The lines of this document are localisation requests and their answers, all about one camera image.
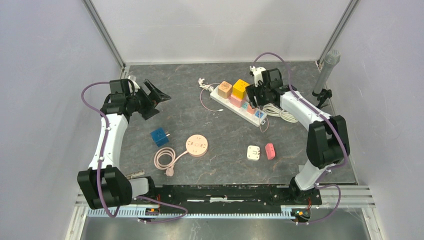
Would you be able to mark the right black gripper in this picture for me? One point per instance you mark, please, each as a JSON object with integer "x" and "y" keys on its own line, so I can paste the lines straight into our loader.
{"x": 252, "y": 91}

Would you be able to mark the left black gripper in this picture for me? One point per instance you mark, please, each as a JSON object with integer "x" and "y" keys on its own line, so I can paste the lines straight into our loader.
{"x": 149, "y": 110}

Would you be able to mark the yellow cube adapter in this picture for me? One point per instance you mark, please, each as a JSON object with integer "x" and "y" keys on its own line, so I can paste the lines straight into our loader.
{"x": 239, "y": 89}

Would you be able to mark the blue cube socket adapter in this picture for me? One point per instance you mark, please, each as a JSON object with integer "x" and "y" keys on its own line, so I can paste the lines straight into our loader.
{"x": 159, "y": 137}

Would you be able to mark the pink round socket base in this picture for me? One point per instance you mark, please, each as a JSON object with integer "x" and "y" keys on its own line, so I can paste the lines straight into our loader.
{"x": 196, "y": 145}

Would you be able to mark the white usb charger plug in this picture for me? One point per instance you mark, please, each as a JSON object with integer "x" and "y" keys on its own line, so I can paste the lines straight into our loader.
{"x": 253, "y": 153}

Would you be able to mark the pink plug adapter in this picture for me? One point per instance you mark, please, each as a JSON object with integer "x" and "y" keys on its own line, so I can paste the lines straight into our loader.
{"x": 270, "y": 151}

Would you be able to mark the white power strip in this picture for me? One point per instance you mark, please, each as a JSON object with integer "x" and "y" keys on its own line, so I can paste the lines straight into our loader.
{"x": 259, "y": 118}

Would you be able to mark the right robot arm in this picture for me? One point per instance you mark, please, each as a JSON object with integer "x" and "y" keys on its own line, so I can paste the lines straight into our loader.
{"x": 327, "y": 140}

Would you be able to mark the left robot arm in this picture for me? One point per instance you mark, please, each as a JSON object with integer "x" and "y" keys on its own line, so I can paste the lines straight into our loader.
{"x": 103, "y": 185}

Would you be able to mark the small salmon charger plug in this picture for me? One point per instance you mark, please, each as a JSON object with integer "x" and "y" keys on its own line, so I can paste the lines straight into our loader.
{"x": 251, "y": 110}

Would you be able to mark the pink cube adapter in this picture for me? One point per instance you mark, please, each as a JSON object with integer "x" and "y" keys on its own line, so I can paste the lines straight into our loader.
{"x": 235, "y": 101}

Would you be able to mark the beige cube adapter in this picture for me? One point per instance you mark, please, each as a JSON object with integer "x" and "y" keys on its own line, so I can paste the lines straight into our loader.
{"x": 224, "y": 89}

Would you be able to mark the grey microphone on stand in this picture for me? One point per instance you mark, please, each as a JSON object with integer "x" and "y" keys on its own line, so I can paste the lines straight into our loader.
{"x": 332, "y": 58}

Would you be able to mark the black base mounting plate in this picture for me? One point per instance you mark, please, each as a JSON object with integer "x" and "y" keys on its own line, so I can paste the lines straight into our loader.
{"x": 229, "y": 198}

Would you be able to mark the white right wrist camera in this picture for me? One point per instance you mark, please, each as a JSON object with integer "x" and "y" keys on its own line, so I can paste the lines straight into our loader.
{"x": 256, "y": 72}

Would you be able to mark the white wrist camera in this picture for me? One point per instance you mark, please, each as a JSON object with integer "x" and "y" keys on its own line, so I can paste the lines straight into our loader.
{"x": 133, "y": 79}
{"x": 256, "y": 72}

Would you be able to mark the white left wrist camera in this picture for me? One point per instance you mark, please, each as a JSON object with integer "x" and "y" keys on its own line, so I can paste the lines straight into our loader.
{"x": 133, "y": 79}

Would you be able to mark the light blue cable duct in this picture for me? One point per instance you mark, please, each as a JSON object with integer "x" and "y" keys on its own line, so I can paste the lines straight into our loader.
{"x": 140, "y": 213}

